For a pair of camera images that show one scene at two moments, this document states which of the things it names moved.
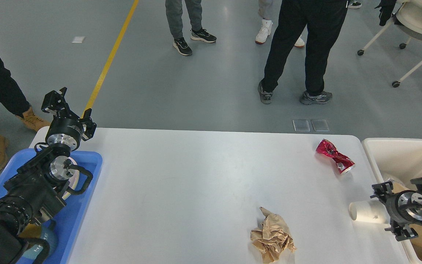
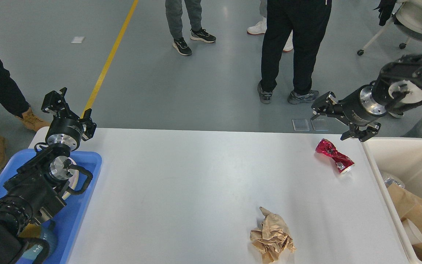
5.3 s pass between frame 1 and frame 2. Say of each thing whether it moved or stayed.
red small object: stayed
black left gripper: stayed
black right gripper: moved
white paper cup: moved
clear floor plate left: stayed
